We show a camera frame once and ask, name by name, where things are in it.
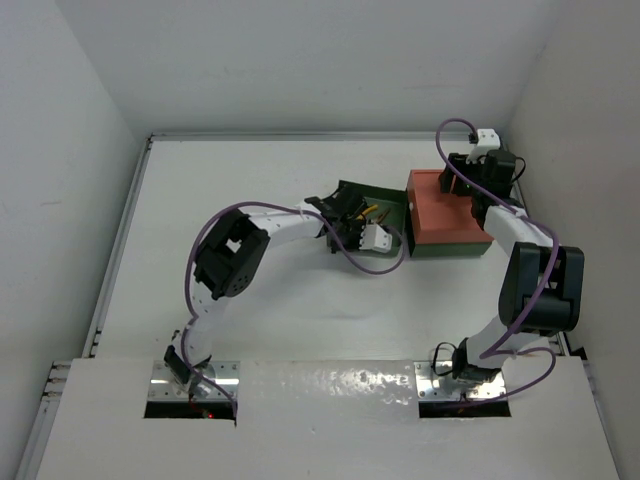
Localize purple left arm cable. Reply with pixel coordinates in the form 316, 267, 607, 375
183, 201, 409, 416

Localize salmon drawer box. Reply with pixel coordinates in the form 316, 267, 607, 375
407, 170, 493, 245

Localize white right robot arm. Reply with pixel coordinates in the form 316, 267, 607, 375
432, 148, 585, 384

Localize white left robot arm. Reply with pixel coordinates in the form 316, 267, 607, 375
184, 186, 369, 326

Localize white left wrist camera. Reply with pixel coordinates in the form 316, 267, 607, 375
359, 223, 393, 254

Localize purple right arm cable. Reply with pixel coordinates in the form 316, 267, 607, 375
435, 117, 560, 404

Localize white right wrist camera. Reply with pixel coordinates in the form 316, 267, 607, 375
467, 129, 501, 164

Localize yellow handled long-nose pliers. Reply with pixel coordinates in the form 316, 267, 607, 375
375, 208, 391, 224

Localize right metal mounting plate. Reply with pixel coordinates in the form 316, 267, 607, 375
414, 360, 507, 403

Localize yellow handled cutting pliers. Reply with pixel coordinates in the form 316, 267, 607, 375
355, 204, 379, 221

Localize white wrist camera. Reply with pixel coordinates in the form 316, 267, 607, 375
359, 223, 393, 254
467, 129, 501, 164

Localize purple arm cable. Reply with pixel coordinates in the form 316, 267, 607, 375
183, 201, 409, 416
435, 117, 560, 404

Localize green pull-out drawer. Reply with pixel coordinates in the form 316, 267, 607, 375
334, 180, 408, 257

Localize green drawer box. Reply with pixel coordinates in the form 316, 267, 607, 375
410, 242, 492, 259

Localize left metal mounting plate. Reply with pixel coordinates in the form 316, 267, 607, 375
147, 361, 240, 403

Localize metal mounting plate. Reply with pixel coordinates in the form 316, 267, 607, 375
414, 360, 507, 403
147, 361, 240, 403

